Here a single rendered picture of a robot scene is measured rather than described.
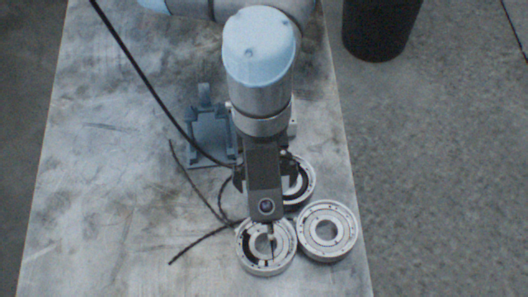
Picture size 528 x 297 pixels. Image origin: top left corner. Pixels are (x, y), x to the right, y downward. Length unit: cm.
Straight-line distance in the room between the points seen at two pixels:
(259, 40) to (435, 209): 146
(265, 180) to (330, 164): 35
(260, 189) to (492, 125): 159
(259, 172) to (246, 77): 17
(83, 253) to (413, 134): 140
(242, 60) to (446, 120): 165
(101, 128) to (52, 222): 21
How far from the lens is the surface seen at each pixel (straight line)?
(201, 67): 117
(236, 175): 75
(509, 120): 222
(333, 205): 95
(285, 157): 72
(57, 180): 108
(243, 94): 58
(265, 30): 55
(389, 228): 187
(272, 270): 89
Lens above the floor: 168
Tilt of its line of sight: 58 degrees down
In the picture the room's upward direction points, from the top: 2 degrees counter-clockwise
